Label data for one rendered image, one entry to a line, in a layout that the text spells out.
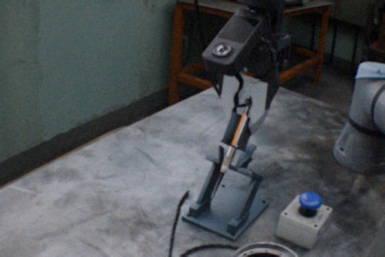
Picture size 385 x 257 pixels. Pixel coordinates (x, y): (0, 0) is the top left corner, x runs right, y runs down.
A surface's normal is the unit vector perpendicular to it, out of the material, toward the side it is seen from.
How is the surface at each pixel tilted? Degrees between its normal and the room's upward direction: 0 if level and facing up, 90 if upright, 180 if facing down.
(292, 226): 90
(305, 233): 90
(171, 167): 0
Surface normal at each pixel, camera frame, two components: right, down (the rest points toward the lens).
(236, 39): -0.22, -0.59
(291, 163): 0.07, -0.89
